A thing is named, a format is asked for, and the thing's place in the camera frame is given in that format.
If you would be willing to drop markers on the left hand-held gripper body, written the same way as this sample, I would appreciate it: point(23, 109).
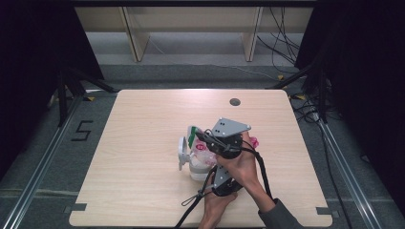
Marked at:
point(222, 179)

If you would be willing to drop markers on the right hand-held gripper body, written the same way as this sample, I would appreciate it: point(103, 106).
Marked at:
point(227, 129)

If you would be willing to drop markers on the pink plastic bag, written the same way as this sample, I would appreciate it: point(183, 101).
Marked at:
point(200, 152)

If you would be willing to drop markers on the person's right hand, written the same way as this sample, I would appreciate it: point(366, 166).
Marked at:
point(243, 168)

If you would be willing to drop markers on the person's left hand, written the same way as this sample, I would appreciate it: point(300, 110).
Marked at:
point(215, 206)

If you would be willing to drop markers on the black metal stand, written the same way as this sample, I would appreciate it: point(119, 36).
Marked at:
point(62, 101)
point(323, 101)

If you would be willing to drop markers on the light wooden shelf unit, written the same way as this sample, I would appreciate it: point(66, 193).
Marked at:
point(191, 19)

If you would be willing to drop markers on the black curtain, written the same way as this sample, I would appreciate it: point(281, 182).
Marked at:
point(31, 63)
point(366, 79)

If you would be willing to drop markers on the aluminium floor rail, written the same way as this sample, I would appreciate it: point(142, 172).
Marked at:
point(38, 171)
point(347, 171)

